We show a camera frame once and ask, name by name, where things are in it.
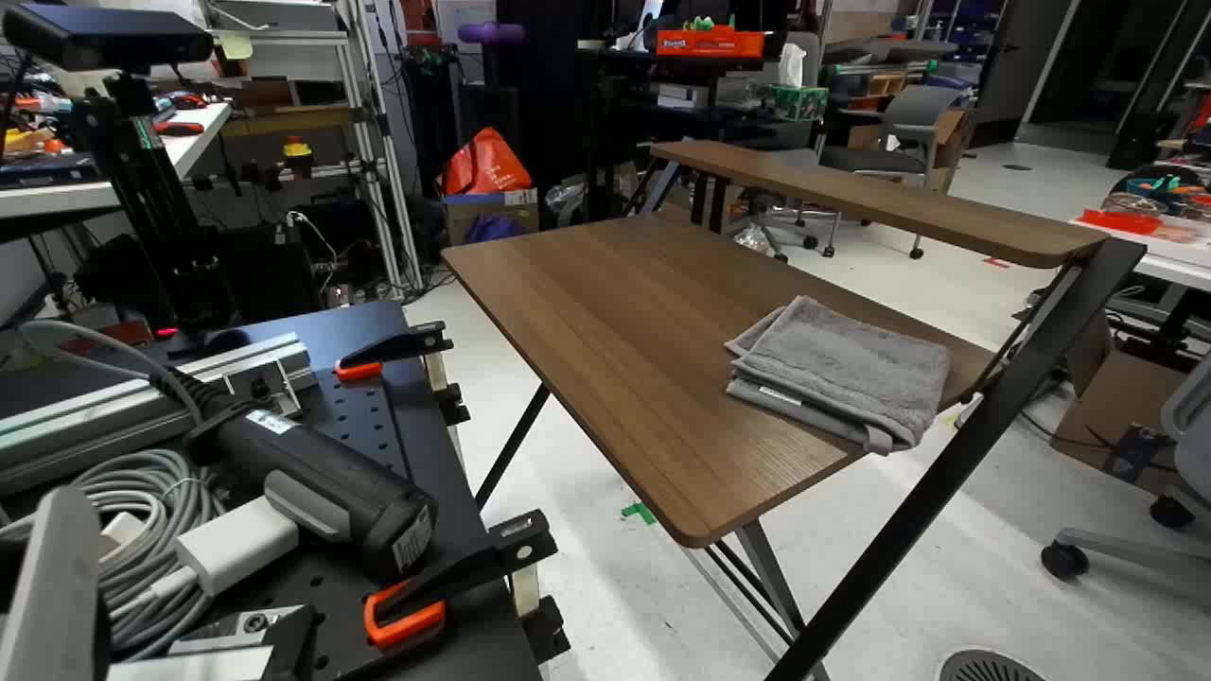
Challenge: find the orange storage case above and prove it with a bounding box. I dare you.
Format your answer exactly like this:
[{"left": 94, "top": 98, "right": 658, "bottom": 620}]
[{"left": 647, "top": 23, "right": 772, "bottom": 63}]

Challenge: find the white work table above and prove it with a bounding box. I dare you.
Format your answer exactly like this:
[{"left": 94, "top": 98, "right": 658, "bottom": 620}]
[{"left": 1069, "top": 202, "right": 1211, "bottom": 296}]

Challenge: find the black clamp with orange handle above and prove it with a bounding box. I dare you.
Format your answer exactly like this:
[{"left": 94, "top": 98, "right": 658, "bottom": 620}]
[
  {"left": 359, "top": 507, "right": 565, "bottom": 656},
  {"left": 328, "top": 316, "right": 458, "bottom": 388}
]

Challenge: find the grey folded towel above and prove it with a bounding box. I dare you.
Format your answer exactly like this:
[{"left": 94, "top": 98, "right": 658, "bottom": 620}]
[{"left": 722, "top": 290, "right": 955, "bottom": 458}]

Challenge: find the grey office chair with armrests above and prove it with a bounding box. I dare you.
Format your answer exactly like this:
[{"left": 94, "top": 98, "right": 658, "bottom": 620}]
[{"left": 726, "top": 79, "right": 975, "bottom": 263}]

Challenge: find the cardboard box with blue item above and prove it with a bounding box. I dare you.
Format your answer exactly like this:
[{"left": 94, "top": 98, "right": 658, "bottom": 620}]
[{"left": 438, "top": 187, "right": 545, "bottom": 245}]

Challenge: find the orange bag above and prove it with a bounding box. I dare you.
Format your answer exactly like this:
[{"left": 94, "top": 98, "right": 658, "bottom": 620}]
[{"left": 434, "top": 126, "right": 538, "bottom": 202}]

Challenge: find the white plastic bottle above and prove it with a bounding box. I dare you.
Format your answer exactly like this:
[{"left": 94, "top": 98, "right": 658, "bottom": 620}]
[{"left": 777, "top": 38, "right": 809, "bottom": 92}]

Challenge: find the light grey wheeled chair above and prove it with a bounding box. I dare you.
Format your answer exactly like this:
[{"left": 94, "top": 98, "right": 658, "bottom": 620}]
[{"left": 1037, "top": 356, "right": 1211, "bottom": 588}]

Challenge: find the brown wooden desk with shelf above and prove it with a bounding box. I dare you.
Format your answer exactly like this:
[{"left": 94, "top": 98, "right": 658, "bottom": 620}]
[{"left": 438, "top": 132, "right": 1151, "bottom": 681}]

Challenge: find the purple round stool seat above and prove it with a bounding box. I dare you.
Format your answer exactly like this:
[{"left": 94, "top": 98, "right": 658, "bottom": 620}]
[{"left": 456, "top": 20, "right": 531, "bottom": 52}]

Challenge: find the black perforated mounting board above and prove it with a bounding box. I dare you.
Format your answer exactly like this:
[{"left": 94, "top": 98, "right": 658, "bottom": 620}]
[{"left": 0, "top": 299, "right": 576, "bottom": 681}]

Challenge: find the aluminium extrusion rail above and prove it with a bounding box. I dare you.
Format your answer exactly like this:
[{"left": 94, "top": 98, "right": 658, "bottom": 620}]
[{"left": 0, "top": 328, "right": 319, "bottom": 498}]

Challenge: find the metal rack frame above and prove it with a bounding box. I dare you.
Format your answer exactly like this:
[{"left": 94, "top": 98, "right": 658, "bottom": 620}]
[{"left": 328, "top": 0, "right": 428, "bottom": 303}]

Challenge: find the brown cardboard box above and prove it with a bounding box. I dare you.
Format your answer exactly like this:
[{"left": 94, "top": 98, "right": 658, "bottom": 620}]
[{"left": 1047, "top": 344, "right": 1192, "bottom": 498}]

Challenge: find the white power adapter block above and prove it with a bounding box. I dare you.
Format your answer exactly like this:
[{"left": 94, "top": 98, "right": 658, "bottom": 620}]
[{"left": 173, "top": 494, "right": 303, "bottom": 598}]

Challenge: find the black camera stand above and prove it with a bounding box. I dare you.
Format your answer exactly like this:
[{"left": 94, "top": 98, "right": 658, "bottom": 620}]
[{"left": 56, "top": 69, "right": 237, "bottom": 342}]

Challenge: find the grey flat panel edge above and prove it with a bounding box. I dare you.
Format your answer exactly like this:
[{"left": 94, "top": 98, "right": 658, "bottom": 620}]
[{"left": 0, "top": 485, "right": 108, "bottom": 681}]

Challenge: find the black round floor grate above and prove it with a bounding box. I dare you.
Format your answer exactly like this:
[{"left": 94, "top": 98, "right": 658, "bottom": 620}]
[{"left": 935, "top": 647, "right": 1047, "bottom": 681}]

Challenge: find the black stereo camera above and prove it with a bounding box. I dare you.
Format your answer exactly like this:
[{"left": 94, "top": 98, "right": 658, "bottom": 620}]
[{"left": 0, "top": 0, "right": 216, "bottom": 76}]

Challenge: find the grey cable bundle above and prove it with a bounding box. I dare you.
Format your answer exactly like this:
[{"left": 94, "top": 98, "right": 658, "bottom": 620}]
[{"left": 0, "top": 316, "right": 234, "bottom": 663}]

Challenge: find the white cluttered bench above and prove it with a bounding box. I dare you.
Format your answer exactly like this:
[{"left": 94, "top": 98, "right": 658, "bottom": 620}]
[{"left": 0, "top": 94, "right": 237, "bottom": 228}]

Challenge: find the black cylindrical device with label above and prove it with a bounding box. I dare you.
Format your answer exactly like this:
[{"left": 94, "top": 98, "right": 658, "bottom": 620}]
[{"left": 216, "top": 405, "right": 438, "bottom": 588}]

